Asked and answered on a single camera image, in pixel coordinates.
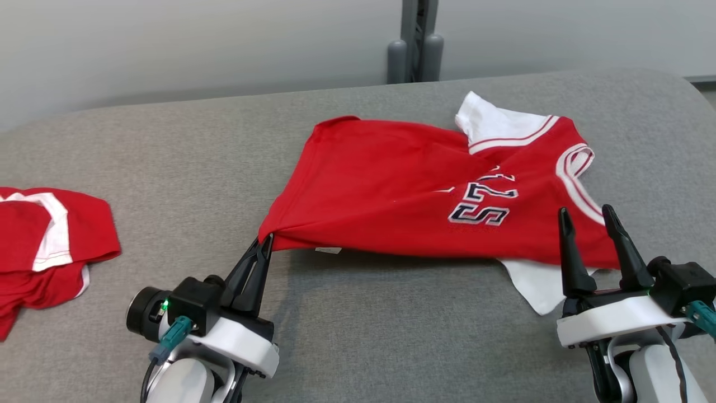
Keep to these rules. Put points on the dark right wrist camera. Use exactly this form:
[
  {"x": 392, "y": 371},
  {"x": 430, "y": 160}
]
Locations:
[{"x": 679, "y": 282}]

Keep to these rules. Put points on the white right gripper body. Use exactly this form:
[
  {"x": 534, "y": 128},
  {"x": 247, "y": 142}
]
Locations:
[{"x": 609, "y": 316}]

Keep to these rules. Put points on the grey cylindrical post foot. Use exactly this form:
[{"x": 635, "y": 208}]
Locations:
[
  {"x": 396, "y": 61},
  {"x": 433, "y": 59}
]

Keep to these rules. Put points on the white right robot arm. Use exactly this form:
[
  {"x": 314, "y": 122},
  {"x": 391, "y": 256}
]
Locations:
[{"x": 660, "y": 380}]

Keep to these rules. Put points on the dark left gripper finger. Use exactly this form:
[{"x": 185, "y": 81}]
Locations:
[
  {"x": 256, "y": 285},
  {"x": 238, "y": 280}
]

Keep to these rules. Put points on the red jersey with number print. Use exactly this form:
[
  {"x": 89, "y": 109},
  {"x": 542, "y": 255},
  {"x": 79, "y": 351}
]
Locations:
[{"x": 380, "y": 184}]

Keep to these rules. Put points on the dark left wrist camera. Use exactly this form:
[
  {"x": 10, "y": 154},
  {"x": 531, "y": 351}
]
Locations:
[{"x": 193, "y": 302}]

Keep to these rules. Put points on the grey metal partition post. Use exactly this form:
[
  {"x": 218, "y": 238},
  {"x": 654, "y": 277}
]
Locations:
[{"x": 408, "y": 33}]

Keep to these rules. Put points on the dark grey base rail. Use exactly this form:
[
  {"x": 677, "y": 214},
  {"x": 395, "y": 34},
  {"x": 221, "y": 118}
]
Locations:
[{"x": 705, "y": 79}]

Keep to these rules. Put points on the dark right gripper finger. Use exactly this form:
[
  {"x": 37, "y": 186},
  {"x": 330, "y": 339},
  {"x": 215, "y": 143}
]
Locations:
[
  {"x": 573, "y": 263},
  {"x": 629, "y": 257}
]

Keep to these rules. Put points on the red shorts with white stripes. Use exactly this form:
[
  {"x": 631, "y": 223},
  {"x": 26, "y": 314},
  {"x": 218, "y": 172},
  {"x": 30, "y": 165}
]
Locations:
[{"x": 89, "y": 229}]

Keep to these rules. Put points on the dark wrist camera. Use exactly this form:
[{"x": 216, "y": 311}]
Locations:
[
  {"x": 193, "y": 302},
  {"x": 679, "y": 282}
]

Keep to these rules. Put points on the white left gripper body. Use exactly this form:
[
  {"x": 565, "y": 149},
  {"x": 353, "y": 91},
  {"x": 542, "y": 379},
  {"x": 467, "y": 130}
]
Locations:
[{"x": 246, "y": 341}]

